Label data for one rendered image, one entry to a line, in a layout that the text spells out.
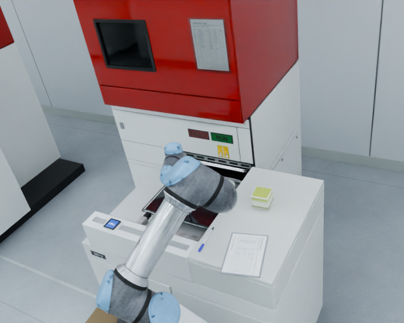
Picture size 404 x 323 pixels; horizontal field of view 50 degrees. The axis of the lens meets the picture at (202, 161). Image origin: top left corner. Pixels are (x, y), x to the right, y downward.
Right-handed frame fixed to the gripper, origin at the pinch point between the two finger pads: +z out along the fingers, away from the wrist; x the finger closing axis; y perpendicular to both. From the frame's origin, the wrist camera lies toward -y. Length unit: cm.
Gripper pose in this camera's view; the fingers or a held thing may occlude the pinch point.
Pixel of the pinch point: (188, 213)
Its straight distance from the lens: 196.3
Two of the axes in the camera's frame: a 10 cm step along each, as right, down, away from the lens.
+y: -5.0, -4.3, 7.6
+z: 1.5, 8.2, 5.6
